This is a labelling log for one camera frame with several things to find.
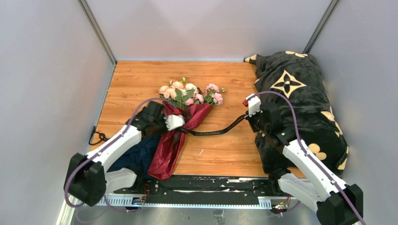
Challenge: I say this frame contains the pink fake flower bouquet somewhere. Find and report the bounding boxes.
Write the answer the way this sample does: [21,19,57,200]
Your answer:
[159,77,226,109]

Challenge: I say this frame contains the dark red wrapping paper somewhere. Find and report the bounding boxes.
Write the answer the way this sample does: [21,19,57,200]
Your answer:
[147,103,213,180]

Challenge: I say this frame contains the black floral plush blanket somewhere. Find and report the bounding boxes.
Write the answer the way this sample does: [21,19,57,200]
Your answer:
[244,51,349,175]

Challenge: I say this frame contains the black ribbon strap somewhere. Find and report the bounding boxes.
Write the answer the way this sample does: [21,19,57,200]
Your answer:
[174,114,249,137]

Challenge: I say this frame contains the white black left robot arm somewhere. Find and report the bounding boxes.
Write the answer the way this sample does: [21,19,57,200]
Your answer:
[63,97,173,208]

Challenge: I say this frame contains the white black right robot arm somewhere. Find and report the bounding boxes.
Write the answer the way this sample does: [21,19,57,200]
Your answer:
[244,98,365,225]

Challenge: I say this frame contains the navy blue cloth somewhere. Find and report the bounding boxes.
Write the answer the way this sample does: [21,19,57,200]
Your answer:
[108,135,161,179]

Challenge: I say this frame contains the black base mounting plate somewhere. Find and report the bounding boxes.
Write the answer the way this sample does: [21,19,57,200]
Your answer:
[113,175,297,209]

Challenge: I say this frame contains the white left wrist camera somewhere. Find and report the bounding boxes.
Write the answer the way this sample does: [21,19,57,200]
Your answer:
[164,114,185,131]

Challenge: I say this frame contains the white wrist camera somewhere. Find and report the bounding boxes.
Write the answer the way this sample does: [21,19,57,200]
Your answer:
[164,114,185,131]
[243,94,261,117]

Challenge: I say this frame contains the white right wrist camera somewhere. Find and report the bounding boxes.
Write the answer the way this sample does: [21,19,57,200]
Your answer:
[243,94,261,117]

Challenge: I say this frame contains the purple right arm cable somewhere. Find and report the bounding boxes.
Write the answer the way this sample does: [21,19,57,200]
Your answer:
[245,90,369,225]

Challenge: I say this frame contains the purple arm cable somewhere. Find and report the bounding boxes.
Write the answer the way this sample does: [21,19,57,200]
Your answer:
[245,90,369,225]
[63,97,178,213]

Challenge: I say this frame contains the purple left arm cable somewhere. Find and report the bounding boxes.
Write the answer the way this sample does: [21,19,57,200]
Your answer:
[63,97,178,213]

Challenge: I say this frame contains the small black cord loop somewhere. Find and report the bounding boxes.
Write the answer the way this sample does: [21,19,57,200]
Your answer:
[88,126,109,146]

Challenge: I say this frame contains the aluminium frame rail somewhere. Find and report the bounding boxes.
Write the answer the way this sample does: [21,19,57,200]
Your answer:
[56,173,358,225]

